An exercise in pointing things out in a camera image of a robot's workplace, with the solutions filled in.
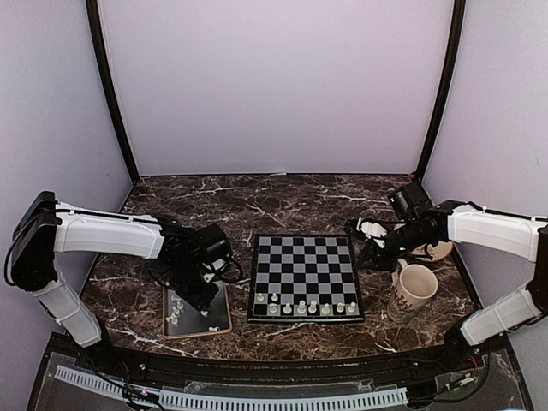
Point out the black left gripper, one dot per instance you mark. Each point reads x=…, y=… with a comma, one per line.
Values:
x=199, y=300

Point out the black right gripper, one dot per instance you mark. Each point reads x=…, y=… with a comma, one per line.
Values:
x=384, y=263

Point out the black grey chessboard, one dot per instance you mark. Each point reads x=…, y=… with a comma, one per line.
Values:
x=304, y=267

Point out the white king chess piece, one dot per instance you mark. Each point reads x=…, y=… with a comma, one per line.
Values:
x=313, y=307

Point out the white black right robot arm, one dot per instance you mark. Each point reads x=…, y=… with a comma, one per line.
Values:
x=507, y=254

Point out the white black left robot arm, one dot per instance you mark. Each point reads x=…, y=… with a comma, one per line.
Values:
x=192, y=257

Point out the white chess piece lying left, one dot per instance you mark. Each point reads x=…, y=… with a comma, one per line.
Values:
x=173, y=319

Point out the white chess piece cluster left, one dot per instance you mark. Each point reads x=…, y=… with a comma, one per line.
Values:
x=177, y=305

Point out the round wooden bird coaster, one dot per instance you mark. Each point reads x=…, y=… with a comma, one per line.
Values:
x=430, y=253

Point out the metal tray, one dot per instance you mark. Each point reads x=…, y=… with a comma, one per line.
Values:
x=192, y=323

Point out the cream floral mug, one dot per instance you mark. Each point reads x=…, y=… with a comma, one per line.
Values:
x=413, y=286

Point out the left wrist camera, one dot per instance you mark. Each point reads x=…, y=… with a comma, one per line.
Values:
x=215, y=271

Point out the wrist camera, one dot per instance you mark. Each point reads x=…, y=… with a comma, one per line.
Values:
x=215, y=271
x=363, y=229

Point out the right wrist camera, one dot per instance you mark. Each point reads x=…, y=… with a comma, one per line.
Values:
x=363, y=229

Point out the white slotted cable duct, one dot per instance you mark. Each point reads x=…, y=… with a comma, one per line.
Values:
x=209, y=396

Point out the black right frame post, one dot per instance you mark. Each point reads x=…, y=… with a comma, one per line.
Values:
x=450, y=56

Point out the black frame post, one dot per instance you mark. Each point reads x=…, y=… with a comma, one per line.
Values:
x=450, y=56
x=102, y=61

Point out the black left frame post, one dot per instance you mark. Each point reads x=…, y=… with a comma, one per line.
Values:
x=102, y=61

